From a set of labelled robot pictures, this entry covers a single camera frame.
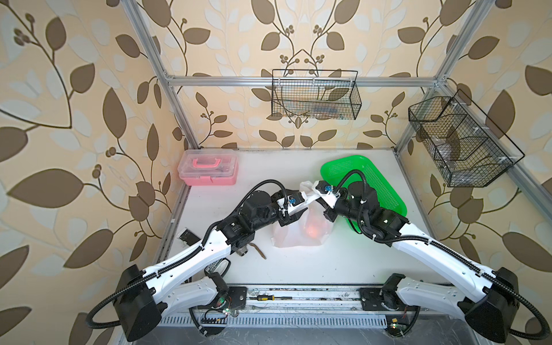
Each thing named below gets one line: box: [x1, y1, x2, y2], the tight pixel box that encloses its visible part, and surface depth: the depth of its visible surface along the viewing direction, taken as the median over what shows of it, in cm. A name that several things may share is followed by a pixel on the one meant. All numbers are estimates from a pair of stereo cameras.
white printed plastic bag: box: [270, 180, 335, 248], surface depth 82 cm
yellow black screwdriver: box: [248, 294, 293, 302], surface depth 77 cm
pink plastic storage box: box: [177, 148, 240, 186], surface depth 104 cm
